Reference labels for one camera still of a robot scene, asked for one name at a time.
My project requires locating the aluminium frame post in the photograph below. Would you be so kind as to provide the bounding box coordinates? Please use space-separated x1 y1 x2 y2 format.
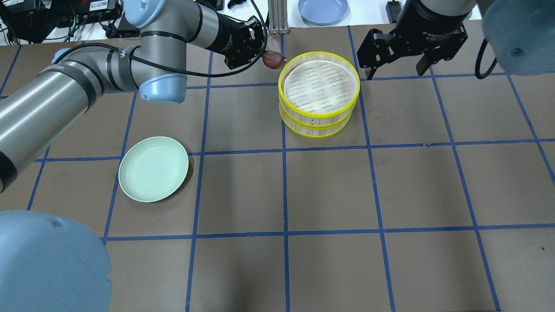
267 0 290 34

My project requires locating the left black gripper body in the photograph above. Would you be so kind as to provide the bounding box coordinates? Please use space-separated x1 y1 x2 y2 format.
215 15 248 63

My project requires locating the blue plate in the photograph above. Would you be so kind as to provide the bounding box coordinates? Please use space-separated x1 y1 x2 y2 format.
297 0 349 26

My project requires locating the dark red bun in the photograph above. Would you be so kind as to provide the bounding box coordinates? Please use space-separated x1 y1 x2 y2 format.
262 51 286 70

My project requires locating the yellow steamer basket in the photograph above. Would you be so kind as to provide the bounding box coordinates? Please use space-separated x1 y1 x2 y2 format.
279 104 355 139
278 51 360 118

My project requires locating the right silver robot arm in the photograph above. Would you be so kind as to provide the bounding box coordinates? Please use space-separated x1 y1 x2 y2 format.
357 0 555 80

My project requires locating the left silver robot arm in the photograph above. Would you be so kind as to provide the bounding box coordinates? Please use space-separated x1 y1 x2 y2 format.
0 0 268 312

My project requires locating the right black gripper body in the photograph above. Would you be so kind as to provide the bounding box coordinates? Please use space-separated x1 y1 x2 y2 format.
392 0 470 57

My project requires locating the light green plate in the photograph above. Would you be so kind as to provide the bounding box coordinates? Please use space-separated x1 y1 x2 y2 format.
118 136 189 203

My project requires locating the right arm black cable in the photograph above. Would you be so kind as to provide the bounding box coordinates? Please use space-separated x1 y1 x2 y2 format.
474 39 497 80

